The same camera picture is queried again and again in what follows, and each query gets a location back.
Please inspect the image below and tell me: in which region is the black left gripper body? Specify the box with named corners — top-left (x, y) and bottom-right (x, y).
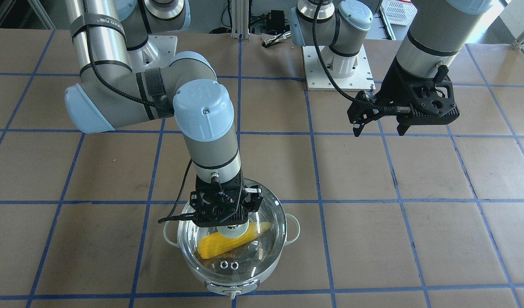
top-left (375, 59), bottom-right (460, 127)

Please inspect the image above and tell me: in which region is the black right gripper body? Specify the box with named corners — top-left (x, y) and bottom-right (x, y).
top-left (190, 173), bottom-right (250, 227)

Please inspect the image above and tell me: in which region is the yellow corn cob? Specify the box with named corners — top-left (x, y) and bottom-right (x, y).
top-left (198, 222), bottom-right (270, 259)

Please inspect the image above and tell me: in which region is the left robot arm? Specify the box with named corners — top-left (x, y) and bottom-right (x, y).
top-left (290, 0), bottom-right (494, 136)

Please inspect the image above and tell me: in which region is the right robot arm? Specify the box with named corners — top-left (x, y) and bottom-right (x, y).
top-left (65, 0), bottom-right (262, 227)

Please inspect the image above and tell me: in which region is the white plastic basket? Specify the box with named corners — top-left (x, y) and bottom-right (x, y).
top-left (381, 0), bottom-right (417, 26)

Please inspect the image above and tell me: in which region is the black power adapter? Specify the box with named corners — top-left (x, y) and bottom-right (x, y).
top-left (266, 10), bottom-right (285, 33)

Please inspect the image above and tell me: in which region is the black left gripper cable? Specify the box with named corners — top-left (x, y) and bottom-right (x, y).
top-left (312, 0), bottom-right (412, 114)

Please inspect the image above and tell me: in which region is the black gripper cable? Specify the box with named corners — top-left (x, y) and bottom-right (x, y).
top-left (80, 0), bottom-right (222, 224)
top-left (312, 0), bottom-right (412, 114)

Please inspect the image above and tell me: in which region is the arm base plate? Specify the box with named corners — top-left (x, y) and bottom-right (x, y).
top-left (302, 45), bottom-right (376, 91)
top-left (127, 35), bottom-right (178, 73)

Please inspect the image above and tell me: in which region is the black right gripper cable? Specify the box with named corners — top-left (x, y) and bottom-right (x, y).
top-left (80, 0), bottom-right (222, 224)

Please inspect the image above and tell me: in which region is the aluminium frame post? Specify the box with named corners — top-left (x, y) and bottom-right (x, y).
top-left (229, 0), bottom-right (250, 40)

